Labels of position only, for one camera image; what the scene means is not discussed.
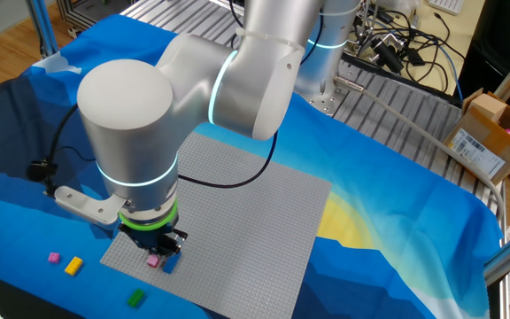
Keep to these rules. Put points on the white keyboard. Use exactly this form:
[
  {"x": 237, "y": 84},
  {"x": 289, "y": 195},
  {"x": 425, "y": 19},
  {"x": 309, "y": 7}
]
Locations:
[{"x": 447, "y": 5}]

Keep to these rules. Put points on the small tan carton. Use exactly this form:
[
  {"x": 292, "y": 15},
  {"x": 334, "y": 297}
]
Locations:
[{"x": 487, "y": 106}]

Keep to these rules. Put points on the blue grey frame post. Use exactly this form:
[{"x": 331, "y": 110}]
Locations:
[{"x": 44, "y": 26}]

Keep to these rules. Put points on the blue Lego brick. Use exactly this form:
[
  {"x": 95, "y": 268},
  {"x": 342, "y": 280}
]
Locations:
[{"x": 171, "y": 263}]

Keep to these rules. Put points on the blue mountain print tablecloth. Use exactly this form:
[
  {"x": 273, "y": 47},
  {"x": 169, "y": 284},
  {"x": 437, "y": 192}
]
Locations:
[{"x": 392, "y": 199}]

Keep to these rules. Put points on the light pink Lego brick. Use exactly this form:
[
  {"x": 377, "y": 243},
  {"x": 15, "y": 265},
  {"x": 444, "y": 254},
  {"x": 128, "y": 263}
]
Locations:
[{"x": 152, "y": 261}]

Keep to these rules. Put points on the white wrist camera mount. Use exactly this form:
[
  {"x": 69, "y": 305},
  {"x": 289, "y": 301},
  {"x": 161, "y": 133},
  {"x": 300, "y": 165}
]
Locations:
[{"x": 87, "y": 206}]

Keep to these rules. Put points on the open cardboard box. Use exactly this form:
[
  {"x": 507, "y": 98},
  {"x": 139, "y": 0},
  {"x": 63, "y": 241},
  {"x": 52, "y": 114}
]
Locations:
[{"x": 481, "y": 137}]

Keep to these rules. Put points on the small magenta Lego brick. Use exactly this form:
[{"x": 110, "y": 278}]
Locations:
[{"x": 54, "y": 257}]

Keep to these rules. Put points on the yellow Lego brick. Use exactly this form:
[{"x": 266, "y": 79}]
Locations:
[{"x": 73, "y": 266}]

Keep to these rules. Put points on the green Lego brick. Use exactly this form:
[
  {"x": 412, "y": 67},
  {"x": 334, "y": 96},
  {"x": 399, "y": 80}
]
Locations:
[{"x": 136, "y": 297}]

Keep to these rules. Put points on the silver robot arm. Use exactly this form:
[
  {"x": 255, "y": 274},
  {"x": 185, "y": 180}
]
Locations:
[{"x": 149, "y": 124}]

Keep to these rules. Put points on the black striped frame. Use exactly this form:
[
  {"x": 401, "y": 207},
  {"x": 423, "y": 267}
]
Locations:
[{"x": 82, "y": 13}]

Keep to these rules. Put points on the grey Lego baseplate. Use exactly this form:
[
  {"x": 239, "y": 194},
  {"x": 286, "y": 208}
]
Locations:
[{"x": 246, "y": 230}]

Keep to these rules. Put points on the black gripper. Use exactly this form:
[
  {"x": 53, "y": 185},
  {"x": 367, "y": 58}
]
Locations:
[{"x": 149, "y": 237}]

